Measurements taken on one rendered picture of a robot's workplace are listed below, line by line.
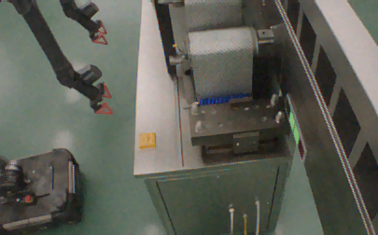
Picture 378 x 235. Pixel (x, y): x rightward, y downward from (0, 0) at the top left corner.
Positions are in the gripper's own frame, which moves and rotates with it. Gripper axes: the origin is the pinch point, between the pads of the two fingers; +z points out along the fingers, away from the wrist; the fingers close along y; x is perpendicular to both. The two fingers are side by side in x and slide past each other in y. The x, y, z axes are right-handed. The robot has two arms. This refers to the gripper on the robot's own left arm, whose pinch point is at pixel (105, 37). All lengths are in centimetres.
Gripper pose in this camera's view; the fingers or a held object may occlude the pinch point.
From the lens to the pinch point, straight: 195.5
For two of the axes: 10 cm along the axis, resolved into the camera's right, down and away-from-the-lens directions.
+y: -2.2, -7.3, 6.5
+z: 5.6, 4.5, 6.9
